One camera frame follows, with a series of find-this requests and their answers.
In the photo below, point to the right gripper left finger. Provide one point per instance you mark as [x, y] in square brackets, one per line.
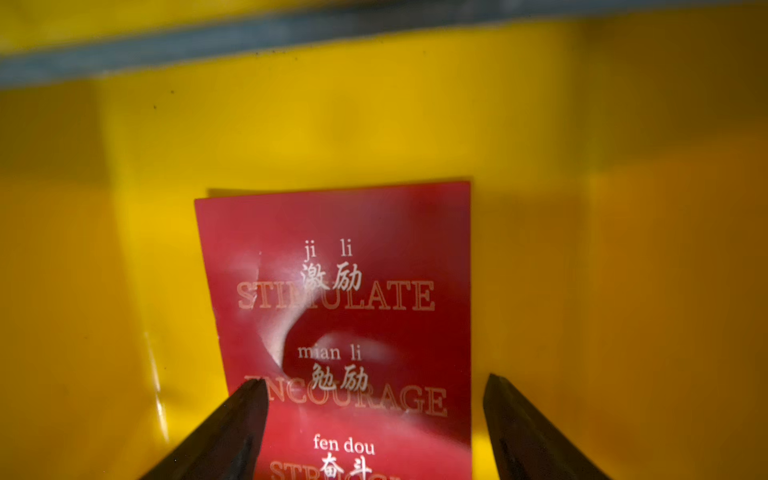
[226, 445]

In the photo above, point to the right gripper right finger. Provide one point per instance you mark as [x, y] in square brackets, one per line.
[525, 444]

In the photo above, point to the red postcard stimulate text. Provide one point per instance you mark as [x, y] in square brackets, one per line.
[353, 306]

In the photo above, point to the yellow drawer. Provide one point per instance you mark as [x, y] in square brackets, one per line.
[619, 220]

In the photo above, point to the teal drawer cabinet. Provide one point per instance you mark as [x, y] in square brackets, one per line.
[300, 36]

